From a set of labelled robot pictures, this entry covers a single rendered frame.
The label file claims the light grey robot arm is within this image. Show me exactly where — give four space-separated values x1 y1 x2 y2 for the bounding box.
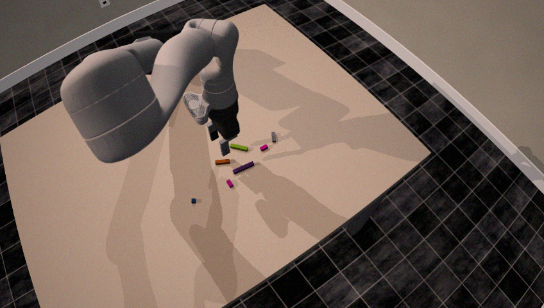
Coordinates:
60 19 239 163

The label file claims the orange rod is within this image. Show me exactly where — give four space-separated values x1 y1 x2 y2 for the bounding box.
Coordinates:
215 159 230 165

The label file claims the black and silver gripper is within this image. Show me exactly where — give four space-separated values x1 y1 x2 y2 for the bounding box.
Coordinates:
183 81 240 156

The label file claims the lime green rod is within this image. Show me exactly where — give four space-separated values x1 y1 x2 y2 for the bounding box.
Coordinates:
230 143 248 152

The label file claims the purple rod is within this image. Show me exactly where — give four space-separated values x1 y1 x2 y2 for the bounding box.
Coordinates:
233 161 254 174

